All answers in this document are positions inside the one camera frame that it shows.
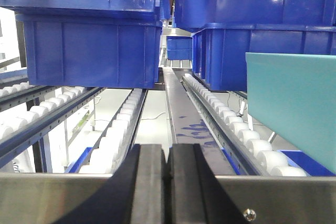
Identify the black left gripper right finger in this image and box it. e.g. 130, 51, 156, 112
167, 144, 248, 223

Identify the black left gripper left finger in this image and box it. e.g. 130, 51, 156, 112
56, 144, 165, 223

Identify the light teal plastic bin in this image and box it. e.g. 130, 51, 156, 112
246, 52, 335, 172

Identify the blue bin below shelf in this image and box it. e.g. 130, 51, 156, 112
278, 150, 335, 177

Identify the white roller track centre-left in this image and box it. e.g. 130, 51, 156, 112
79, 88, 143, 174

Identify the white roller track left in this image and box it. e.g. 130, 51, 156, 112
1, 86, 104, 169

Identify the dark blue bin lower right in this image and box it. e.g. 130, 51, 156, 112
192, 23, 335, 91

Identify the distant dark blue bin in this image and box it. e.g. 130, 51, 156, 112
166, 36, 193, 60

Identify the dark blue bin lower left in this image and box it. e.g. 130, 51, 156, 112
16, 14, 162, 89

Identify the grey metal divider rail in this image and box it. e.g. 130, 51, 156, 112
163, 68, 236, 175

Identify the stainless steel shelf front rail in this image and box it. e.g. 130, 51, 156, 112
1, 173, 335, 223

